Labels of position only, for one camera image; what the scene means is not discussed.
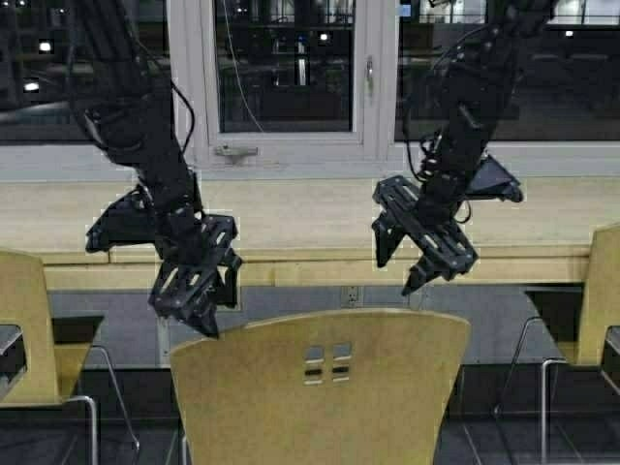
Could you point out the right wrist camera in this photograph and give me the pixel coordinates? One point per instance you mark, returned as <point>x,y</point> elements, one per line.
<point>493,181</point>

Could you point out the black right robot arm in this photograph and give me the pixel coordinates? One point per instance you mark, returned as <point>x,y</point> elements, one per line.
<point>473,83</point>

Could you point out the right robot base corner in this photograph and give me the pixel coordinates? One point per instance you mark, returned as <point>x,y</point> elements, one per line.
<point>610,358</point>

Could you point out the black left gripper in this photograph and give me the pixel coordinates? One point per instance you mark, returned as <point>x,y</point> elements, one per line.
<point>190,288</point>

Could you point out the wall power outlet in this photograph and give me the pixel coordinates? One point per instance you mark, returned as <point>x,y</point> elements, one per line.
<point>351,296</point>

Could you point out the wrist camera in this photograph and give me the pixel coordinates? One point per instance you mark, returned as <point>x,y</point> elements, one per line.
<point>126,222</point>
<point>493,181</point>

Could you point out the white window handle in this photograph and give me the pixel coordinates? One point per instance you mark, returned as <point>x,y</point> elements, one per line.
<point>369,75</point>

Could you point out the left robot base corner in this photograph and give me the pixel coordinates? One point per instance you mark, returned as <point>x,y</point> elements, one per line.
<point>13,357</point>

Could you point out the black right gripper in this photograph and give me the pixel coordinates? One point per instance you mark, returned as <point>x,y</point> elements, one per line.
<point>446,251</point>

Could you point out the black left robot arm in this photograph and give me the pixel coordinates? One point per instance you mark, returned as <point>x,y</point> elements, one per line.
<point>129,119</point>

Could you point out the long wooden counter table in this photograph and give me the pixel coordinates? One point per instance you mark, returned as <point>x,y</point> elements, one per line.
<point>313,233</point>

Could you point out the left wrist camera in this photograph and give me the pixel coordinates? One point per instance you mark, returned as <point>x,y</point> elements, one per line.
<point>126,222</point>

